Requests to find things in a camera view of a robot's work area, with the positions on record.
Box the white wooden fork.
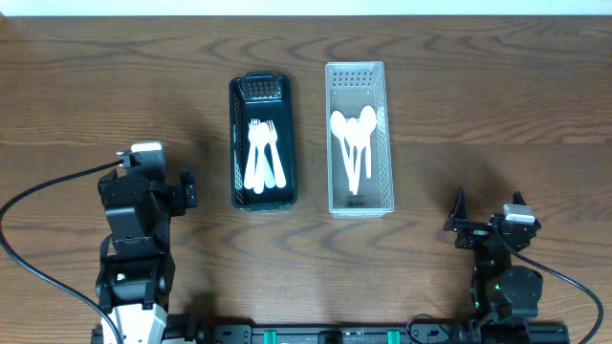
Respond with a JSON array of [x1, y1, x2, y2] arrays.
[[244, 118, 260, 190], [267, 120, 286, 188]]

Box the white wooden spoon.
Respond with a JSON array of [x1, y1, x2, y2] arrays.
[[253, 122, 270, 194]]

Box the black perforated plastic basket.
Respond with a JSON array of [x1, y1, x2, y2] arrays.
[[229, 72, 297, 211]]

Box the white plastic spoon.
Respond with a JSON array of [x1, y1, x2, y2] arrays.
[[330, 111, 354, 185], [353, 120, 370, 195], [346, 118, 362, 195], [360, 105, 377, 179]]

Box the mint green fork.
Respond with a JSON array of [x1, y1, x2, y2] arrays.
[[263, 154, 276, 189]]

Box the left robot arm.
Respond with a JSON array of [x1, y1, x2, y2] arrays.
[[96, 166, 198, 343]]

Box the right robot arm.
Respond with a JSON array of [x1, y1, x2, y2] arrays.
[[443, 188, 543, 343]]

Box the clear perforated plastic basket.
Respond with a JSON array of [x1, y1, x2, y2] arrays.
[[325, 61, 395, 217]]

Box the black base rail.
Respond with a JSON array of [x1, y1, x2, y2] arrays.
[[116, 314, 570, 344]]

